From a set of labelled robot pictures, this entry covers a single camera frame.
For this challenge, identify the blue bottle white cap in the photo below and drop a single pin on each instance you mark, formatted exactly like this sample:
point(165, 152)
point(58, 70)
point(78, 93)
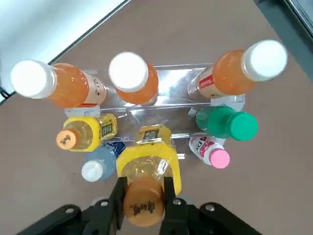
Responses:
point(100, 159)

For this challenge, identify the orange juice bottle white cap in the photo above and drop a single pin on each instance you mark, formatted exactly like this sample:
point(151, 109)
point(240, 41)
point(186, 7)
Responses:
point(132, 78)
point(232, 76)
point(66, 85)

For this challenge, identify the yellow tea drink bottle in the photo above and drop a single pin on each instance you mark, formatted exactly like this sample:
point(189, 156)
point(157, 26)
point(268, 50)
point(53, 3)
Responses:
point(83, 132)
point(146, 161)

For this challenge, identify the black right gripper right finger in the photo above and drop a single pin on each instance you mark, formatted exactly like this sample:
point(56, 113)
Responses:
point(195, 220)

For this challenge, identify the clear acrylic drinks tray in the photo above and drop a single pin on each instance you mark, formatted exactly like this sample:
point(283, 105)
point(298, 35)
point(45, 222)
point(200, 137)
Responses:
point(171, 83)

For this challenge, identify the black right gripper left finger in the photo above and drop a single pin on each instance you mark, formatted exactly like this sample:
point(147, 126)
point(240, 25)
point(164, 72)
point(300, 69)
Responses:
point(97, 218)

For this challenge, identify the white bottle pink cap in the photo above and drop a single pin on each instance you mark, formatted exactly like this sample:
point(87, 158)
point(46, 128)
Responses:
point(205, 149)

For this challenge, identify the green bottle green cap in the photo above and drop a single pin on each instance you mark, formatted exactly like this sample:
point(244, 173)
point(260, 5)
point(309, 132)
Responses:
point(220, 122)

